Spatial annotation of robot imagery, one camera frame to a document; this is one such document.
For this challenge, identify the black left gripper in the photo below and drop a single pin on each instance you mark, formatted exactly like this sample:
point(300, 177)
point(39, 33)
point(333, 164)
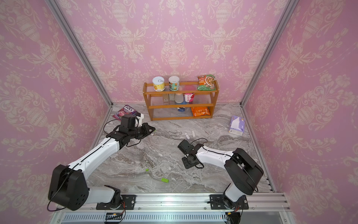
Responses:
point(146, 127)

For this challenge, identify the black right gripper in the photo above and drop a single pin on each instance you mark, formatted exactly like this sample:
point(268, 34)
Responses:
point(184, 160)

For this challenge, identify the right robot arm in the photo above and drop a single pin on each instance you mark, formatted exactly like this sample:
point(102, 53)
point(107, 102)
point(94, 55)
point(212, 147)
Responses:
point(244, 171)

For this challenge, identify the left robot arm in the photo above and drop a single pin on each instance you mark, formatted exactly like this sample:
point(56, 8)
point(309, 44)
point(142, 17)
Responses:
point(68, 186)

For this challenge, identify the pink candy bag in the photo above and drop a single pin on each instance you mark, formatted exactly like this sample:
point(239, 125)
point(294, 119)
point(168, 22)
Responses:
point(123, 111)

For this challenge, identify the white bottle on shelf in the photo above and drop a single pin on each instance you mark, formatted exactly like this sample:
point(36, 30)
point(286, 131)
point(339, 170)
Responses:
point(179, 98)

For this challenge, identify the yellow white can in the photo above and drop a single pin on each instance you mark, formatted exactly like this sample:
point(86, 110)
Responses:
point(159, 84)

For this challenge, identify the wooden shelf rack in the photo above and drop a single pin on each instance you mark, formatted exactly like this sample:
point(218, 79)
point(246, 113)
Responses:
point(171, 105)

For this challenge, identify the orange chips bag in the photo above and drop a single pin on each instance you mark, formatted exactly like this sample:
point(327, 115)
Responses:
point(200, 111)

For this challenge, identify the pink white cup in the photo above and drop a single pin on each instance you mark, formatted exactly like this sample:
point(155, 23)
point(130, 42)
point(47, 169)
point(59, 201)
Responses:
point(189, 97)

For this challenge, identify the green white can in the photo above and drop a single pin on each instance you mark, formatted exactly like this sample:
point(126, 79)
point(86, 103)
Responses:
point(174, 83)

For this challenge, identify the purple tissue pack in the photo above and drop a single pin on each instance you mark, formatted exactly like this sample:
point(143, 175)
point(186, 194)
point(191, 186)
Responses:
point(237, 125)

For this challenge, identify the green red snack bag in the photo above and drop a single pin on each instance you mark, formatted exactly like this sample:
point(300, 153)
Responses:
point(206, 83)

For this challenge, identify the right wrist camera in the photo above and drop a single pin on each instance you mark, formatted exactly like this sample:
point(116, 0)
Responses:
point(185, 147)

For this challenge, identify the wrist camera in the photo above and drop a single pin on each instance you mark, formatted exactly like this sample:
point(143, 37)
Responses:
point(131, 121)
point(185, 147)

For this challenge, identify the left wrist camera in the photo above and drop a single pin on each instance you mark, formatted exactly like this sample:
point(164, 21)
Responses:
point(131, 121)

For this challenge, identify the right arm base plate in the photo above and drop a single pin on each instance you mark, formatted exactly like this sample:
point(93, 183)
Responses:
point(221, 202)

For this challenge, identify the aluminium front rail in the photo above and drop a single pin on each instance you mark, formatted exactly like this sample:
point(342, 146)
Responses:
point(193, 202)

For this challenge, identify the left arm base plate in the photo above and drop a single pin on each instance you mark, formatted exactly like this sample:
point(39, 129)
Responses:
point(123, 202)

